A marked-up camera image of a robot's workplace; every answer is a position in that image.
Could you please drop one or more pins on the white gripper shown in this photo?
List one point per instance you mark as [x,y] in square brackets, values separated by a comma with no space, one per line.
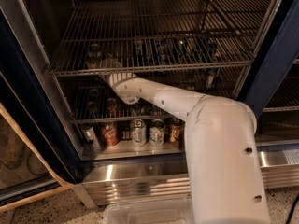
[109,66]

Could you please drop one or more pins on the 7up can shelf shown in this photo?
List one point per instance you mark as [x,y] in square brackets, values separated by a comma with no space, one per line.
[93,56]

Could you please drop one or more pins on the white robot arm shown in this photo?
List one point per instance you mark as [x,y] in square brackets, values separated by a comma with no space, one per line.
[223,165]

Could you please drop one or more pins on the red can second row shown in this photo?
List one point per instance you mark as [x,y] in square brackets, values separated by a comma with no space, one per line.
[112,107]

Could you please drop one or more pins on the dark can second row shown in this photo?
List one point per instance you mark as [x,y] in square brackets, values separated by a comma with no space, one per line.
[93,109]

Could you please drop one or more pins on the pepsi can middle shelf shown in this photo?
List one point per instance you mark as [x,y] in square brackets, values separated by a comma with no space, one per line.
[139,48]

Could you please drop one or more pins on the white green can front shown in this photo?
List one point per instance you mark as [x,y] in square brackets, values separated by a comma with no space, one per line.
[138,132]

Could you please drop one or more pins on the red cola can front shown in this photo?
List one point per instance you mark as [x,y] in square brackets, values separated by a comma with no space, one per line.
[110,133]

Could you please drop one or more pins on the blue can middle shelf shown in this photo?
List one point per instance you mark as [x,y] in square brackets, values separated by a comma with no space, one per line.
[159,52]

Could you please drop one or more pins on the blue can shelf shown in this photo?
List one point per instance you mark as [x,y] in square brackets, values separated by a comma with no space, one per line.
[212,74]
[159,52]

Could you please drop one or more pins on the orange brown can front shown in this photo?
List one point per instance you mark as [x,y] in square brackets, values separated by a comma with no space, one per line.
[175,129]

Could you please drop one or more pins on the silver can bottom left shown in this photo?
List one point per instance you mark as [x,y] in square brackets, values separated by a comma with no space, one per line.
[90,135]

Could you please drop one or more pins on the green can middle shelf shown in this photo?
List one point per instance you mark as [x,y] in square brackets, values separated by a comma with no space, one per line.
[180,51]

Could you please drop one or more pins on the blue can right shelf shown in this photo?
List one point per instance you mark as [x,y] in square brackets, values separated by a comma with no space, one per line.
[212,74]

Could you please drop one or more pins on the steel fridge kick plate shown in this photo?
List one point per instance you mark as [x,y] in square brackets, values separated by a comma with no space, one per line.
[126,182]

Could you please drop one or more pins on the glass fridge door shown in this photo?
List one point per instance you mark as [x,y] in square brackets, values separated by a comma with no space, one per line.
[32,166]

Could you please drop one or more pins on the open fridge cabinet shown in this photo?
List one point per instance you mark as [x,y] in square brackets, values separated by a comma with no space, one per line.
[39,26]

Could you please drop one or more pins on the clear plastic bin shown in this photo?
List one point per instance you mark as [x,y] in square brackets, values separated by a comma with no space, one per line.
[160,211]

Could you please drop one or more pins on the middle wire shelf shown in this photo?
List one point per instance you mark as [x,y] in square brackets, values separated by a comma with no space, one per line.
[93,101]

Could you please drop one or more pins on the wire shelf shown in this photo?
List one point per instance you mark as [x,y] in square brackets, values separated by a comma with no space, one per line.
[93,101]
[116,24]

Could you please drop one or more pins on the upper wire shelf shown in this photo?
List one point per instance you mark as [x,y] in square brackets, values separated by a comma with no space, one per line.
[116,24]

